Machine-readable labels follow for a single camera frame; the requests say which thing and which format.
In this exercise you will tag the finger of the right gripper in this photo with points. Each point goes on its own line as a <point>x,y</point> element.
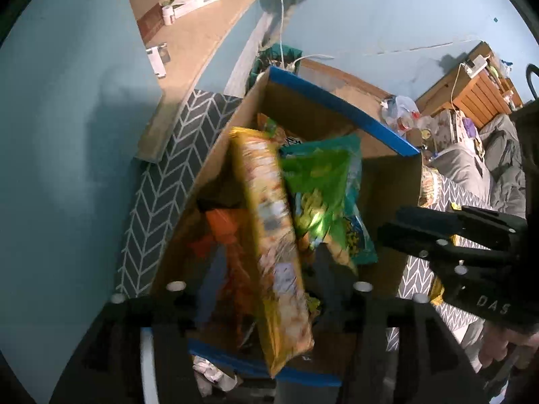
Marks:
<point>437,249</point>
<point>470,222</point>

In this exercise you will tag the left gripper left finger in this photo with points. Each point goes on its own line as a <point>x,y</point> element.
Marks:
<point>210,287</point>

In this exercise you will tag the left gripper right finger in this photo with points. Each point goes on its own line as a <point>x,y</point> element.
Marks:
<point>336,282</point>

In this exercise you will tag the large orange chip bag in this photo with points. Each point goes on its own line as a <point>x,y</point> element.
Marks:
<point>225,293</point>

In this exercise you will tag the long yellow snack package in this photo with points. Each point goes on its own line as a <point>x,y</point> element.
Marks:
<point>284,325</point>

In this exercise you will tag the green snack bag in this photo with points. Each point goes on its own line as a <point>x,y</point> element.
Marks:
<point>316,180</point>

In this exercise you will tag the teal snack bag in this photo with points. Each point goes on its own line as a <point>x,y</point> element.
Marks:
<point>348,240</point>

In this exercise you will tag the person's right hand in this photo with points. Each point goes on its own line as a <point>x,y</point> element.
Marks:
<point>495,346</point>

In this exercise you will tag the grey duvet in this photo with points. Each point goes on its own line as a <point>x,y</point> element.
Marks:
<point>497,177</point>

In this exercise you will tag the blue-edged cardboard box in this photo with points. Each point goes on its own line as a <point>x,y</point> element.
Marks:
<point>289,110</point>

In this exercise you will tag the wooden headboard shelf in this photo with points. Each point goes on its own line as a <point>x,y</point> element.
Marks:
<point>480,99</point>

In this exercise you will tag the white charger on shelf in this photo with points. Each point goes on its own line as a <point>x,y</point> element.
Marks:
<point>474,66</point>

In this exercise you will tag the teal basket with power strip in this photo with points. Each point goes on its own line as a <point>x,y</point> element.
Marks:
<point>286,57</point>

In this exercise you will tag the wooden counter ledge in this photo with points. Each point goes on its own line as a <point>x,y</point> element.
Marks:
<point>192,41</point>

